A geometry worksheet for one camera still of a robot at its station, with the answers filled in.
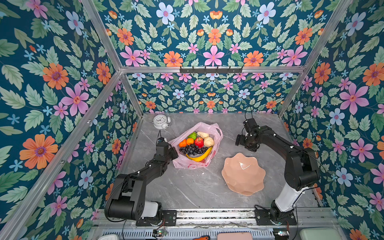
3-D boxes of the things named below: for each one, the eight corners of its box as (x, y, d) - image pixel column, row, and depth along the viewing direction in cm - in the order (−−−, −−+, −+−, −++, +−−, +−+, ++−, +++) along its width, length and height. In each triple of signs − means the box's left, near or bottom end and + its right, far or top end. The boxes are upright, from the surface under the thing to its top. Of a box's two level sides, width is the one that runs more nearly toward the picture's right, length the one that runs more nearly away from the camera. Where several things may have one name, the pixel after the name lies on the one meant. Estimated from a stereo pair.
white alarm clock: (151, 127, 113) (150, 123, 109) (157, 117, 120) (156, 113, 116) (166, 130, 111) (165, 126, 108) (172, 120, 118) (171, 116, 115)
